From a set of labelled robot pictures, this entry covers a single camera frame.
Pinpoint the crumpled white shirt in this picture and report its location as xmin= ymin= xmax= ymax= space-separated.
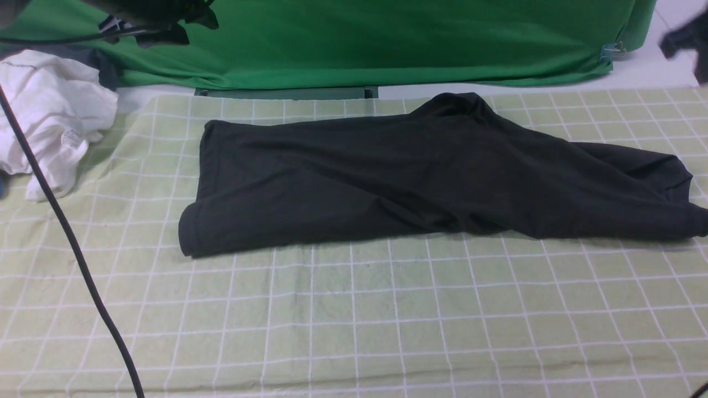
xmin=1 ymin=50 xmax=118 ymax=197

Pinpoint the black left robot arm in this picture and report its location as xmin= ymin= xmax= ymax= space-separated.
xmin=1 ymin=1 xmax=220 ymax=48

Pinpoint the dark gray long-sleeved shirt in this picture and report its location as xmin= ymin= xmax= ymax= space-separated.
xmin=178 ymin=93 xmax=706 ymax=259

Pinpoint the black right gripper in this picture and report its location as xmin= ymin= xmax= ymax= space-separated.
xmin=659 ymin=8 xmax=707 ymax=86

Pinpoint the green backdrop cloth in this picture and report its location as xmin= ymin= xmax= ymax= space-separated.
xmin=2 ymin=1 xmax=655 ymax=89

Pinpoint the dark gray garment behind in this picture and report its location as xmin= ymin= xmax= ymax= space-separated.
xmin=1 ymin=45 xmax=121 ymax=91

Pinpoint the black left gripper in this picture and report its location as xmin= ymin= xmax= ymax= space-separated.
xmin=88 ymin=1 xmax=219 ymax=48

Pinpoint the blue object at edge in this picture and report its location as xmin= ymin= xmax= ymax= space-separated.
xmin=0 ymin=171 xmax=8 ymax=200

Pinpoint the teal binder clip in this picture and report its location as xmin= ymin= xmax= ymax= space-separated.
xmin=598 ymin=42 xmax=627 ymax=65

